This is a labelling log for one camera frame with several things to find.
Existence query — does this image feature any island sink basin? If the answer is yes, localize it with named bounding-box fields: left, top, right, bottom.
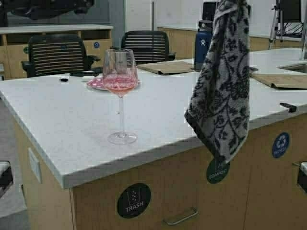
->
left=279, top=63, right=307, bottom=74

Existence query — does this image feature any wine glass with pink liquid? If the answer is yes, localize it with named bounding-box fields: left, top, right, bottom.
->
left=103, top=48, right=138, bottom=145

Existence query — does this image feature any wooden kitchen island cabinet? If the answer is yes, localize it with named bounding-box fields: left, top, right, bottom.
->
left=14, top=115, right=307, bottom=230

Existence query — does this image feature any black clip on counter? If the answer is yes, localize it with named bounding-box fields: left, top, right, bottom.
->
left=280, top=103, right=297, bottom=113

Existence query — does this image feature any metal drawer handle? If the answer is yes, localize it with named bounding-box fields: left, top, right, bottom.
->
left=163, top=207, right=199, bottom=226

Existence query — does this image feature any black white patterned cloth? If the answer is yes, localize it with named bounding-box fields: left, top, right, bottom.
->
left=185, top=0, right=250, bottom=164

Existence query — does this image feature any green compost sticker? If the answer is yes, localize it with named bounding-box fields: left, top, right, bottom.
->
left=206, top=159, right=230, bottom=184

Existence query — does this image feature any dark metal plate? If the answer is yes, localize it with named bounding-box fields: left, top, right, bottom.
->
left=249, top=67, right=258, bottom=72

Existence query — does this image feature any right brown cutting board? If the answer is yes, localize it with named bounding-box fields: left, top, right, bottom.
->
left=250, top=73, right=307, bottom=90

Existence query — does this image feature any right black office chair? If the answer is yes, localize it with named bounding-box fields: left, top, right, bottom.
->
left=121, top=30, right=176, bottom=65

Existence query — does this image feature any pink polka dot plate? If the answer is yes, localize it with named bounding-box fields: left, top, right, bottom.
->
left=87, top=76, right=139, bottom=93

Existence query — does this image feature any black office chair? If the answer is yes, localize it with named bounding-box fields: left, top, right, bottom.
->
left=121, top=30, right=176, bottom=65
left=21, top=34, right=101, bottom=78

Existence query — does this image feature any blue recycle sticker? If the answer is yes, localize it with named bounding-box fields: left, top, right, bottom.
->
left=272, top=132, right=290, bottom=159

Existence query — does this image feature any left black office chair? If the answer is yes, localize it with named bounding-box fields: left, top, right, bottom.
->
left=21, top=34, right=101, bottom=78

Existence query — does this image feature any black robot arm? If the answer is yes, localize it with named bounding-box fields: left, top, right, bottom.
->
left=1, top=0, right=95, bottom=20

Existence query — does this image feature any blue water bottle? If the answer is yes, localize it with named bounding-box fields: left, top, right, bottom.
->
left=194, top=20, right=213, bottom=72

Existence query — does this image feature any camera tripod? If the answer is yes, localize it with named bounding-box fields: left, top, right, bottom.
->
left=268, top=0, right=283, bottom=50

